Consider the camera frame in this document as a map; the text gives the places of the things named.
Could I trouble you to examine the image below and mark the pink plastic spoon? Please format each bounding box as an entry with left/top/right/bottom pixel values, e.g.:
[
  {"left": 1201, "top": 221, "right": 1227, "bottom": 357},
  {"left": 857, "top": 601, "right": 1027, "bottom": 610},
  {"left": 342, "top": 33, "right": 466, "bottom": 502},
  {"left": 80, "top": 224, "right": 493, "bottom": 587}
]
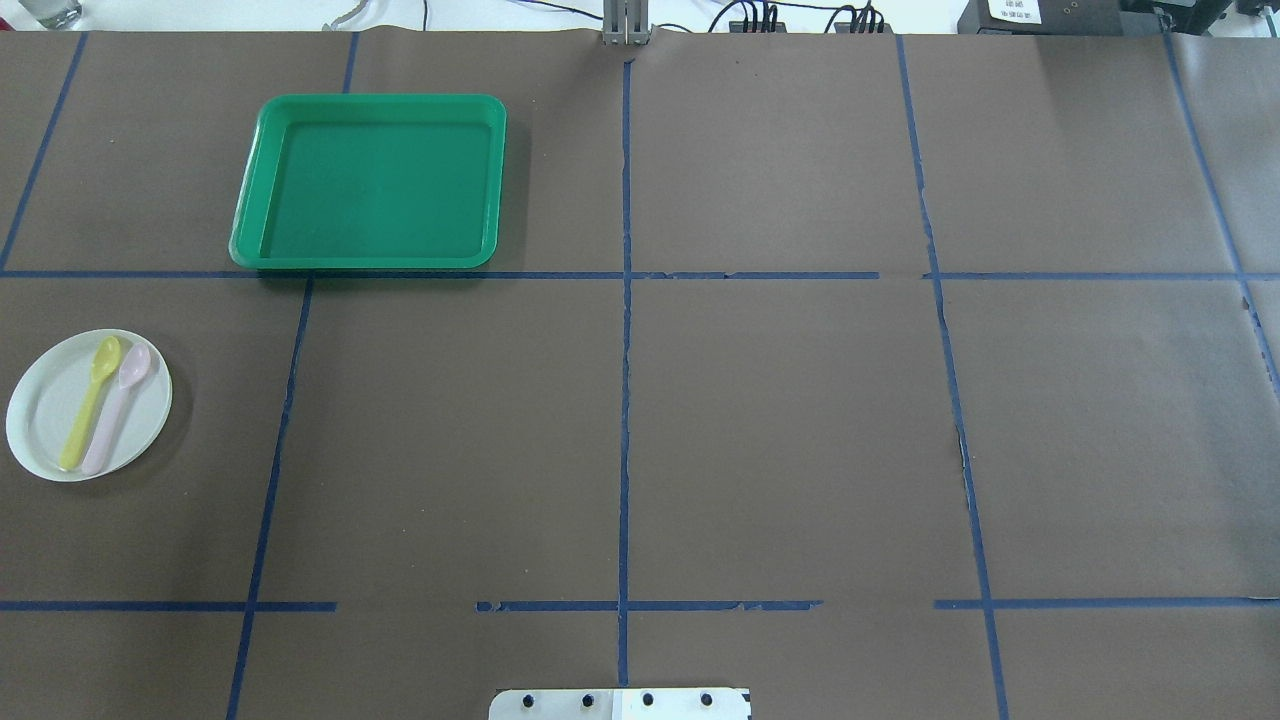
[{"left": 79, "top": 343, "right": 152, "bottom": 477}]

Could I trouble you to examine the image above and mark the yellow plastic spoon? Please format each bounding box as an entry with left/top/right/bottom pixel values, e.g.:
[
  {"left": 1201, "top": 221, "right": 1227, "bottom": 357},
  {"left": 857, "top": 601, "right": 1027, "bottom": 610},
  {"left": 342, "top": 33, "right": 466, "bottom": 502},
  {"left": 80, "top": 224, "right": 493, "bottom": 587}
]
[{"left": 58, "top": 334, "right": 123, "bottom": 471}]

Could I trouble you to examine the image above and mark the white round plate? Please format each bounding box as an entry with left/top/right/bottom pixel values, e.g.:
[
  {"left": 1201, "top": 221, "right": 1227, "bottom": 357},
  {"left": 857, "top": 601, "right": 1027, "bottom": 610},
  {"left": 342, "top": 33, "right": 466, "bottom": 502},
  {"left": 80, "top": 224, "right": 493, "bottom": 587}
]
[{"left": 5, "top": 329, "right": 173, "bottom": 483}]

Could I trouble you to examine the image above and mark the brown paper table cover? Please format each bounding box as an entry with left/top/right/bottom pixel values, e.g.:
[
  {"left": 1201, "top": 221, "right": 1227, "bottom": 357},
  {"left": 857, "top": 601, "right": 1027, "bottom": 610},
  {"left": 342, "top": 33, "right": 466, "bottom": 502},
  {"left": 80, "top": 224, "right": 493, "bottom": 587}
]
[{"left": 3, "top": 28, "right": 1277, "bottom": 719}]

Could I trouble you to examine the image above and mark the green plastic tray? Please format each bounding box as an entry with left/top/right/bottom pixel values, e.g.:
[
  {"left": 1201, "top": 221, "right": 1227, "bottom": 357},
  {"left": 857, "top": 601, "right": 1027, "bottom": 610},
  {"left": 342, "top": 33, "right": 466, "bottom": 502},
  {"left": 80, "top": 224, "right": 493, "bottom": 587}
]
[{"left": 228, "top": 94, "right": 508, "bottom": 272}]

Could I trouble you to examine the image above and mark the black power strip left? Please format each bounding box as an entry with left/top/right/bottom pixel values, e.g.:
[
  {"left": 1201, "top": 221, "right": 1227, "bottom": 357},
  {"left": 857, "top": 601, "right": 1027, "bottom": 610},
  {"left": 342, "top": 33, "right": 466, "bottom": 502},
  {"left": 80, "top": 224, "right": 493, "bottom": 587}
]
[{"left": 714, "top": 1, "right": 786, "bottom": 35}]

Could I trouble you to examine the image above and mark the black power strip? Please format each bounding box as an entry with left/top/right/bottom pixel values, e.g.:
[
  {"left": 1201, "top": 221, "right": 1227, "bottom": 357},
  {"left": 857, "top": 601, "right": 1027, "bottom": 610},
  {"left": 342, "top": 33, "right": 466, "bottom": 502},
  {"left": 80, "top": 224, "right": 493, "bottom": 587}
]
[
  {"left": 714, "top": 1, "right": 786, "bottom": 35},
  {"left": 824, "top": 3, "right": 891, "bottom": 35}
]

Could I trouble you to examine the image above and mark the black power strip right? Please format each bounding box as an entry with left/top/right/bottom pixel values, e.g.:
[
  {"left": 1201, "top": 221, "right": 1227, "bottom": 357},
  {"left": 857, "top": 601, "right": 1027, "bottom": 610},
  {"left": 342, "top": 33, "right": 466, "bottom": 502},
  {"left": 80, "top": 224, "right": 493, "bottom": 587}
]
[{"left": 824, "top": 3, "right": 891, "bottom": 35}]

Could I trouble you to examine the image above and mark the black box with label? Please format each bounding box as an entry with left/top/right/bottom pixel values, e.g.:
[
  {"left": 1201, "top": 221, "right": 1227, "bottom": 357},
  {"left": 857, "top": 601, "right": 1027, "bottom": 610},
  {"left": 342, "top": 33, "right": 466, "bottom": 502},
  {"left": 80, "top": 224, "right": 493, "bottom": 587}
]
[{"left": 956, "top": 1, "right": 1162, "bottom": 37}]

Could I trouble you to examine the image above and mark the grey metal camera post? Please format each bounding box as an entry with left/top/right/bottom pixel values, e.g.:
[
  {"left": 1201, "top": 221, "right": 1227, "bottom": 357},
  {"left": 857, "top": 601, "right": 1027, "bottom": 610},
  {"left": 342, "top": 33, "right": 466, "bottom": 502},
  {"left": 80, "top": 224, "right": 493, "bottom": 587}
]
[{"left": 602, "top": 0, "right": 653, "bottom": 46}]

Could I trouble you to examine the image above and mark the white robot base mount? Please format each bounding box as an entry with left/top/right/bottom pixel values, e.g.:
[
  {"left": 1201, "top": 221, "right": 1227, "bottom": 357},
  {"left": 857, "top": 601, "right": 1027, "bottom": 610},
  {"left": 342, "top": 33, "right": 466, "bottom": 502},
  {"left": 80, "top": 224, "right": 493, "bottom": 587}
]
[{"left": 488, "top": 687, "right": 753, "bottom": 719}]

